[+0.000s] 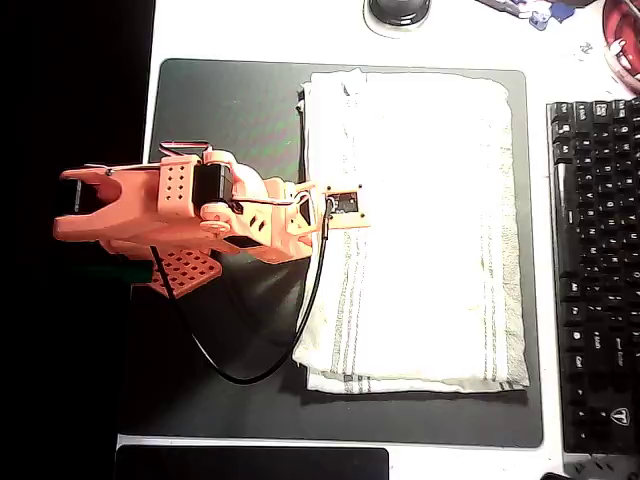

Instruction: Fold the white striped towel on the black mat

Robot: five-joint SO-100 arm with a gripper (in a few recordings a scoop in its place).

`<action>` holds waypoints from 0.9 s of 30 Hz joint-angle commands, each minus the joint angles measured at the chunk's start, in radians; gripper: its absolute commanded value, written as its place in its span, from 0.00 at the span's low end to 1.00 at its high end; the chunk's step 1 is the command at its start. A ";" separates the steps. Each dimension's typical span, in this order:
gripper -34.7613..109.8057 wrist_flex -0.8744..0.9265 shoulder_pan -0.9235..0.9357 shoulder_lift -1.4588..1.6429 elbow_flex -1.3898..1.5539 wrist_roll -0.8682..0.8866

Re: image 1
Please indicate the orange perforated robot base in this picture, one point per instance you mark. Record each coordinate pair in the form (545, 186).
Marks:
(190, 272)

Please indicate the grey round object white rim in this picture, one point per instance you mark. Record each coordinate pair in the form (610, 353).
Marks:
(397, 12)

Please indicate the black flat tablet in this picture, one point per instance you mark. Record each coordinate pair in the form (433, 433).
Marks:
(250, 465)

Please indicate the orange gripper camera mount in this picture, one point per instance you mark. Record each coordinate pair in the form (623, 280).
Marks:
(352, 221)

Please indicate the white striped towel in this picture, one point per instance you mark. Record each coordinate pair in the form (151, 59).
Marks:
(425, 225)

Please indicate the blue plastic clutter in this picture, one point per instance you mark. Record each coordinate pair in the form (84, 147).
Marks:
(542, 17)

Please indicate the black keyboard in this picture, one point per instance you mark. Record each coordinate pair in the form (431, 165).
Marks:
(600, 250)

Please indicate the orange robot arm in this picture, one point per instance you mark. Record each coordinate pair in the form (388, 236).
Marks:
(135, 200)

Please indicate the red bowl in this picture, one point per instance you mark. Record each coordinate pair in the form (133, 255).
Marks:
(625, 30)

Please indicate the black desk mat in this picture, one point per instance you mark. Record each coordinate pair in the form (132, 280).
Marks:
(225, 125)

